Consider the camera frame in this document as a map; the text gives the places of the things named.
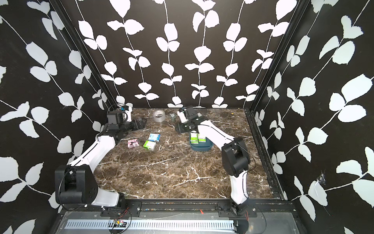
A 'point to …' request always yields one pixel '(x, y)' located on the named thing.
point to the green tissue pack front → (194, 138)
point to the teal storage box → (201, 146)
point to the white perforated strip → (152, 224)
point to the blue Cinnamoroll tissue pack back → (154, 137)
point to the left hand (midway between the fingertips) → (140, 118)
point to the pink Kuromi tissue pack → (132, 143)
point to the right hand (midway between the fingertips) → (176, 125)
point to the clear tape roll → (159, 115)
